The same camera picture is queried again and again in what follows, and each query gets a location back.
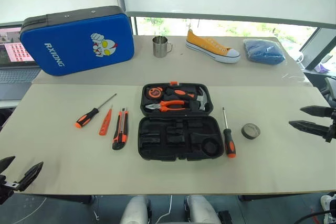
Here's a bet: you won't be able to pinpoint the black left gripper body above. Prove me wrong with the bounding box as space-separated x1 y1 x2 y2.
0 173 20 205

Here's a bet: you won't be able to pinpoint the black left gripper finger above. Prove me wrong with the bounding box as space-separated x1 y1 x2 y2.
17 161 44 192
0 155 16 174

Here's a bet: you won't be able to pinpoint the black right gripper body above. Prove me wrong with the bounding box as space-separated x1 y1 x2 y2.
324 107 336 143

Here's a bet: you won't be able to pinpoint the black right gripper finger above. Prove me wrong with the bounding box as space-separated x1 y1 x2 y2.
288 120 331 137
300 105 334 119

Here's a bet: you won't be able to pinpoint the grey tape roll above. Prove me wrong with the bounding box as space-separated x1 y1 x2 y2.
241 123 261 140

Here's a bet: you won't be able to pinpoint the long thin shaft screwdriver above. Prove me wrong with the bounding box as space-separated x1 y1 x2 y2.
75 93 118 129

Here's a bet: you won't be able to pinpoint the thick shaft orange black screwdriver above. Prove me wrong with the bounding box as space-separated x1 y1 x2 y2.
222 107 237 158

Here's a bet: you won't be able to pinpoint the orange test pen screwdriver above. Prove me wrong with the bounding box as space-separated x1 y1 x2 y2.
98 105 113 136

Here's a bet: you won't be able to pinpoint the orange black utility knife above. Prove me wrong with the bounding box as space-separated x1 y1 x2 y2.
112 108 130 151

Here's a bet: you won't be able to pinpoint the black plastic tool case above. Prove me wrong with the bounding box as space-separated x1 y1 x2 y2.
137 81 225 162

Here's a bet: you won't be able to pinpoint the black table base bar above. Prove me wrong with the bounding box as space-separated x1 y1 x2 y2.
25 194 96 205
238 194 313 201

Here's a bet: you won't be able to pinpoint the dark computer monitor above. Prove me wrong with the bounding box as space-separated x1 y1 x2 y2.
299 27 336 71

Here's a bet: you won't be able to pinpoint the white shoe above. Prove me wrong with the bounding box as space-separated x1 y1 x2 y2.
320 194 336 224

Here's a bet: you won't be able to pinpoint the blue cloth in plastic bag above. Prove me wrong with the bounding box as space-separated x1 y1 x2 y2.
243 37 286 66

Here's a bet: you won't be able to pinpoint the grey laptop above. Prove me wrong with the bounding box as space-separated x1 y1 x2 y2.
0 23 41 101

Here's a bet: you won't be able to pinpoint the grey rounded shape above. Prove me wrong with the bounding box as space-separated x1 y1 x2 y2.
120 195 152 224
184 195 223 224

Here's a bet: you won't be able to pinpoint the small black block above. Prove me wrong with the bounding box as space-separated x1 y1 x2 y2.
217 210 233 224

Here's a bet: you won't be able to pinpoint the yellow canvas sneaker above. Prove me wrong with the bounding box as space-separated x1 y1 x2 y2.
185 29 241 64

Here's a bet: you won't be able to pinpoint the blue RXIONG zip case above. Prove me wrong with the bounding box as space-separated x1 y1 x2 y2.
19 5 135 77

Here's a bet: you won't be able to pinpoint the orange black tape measure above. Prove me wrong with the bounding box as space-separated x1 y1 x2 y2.
147 87 164 101

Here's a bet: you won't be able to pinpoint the stainless steel mug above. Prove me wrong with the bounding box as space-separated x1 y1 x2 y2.
152 36 173 58

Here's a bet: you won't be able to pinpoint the claw hammer orange black handle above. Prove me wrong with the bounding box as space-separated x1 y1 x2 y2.
164 86 209 111

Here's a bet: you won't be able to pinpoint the thin white floor cable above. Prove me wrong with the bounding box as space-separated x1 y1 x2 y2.
154 195 174 224

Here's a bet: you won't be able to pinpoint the orange handled pliers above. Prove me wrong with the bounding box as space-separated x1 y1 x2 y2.
144 100 187 113

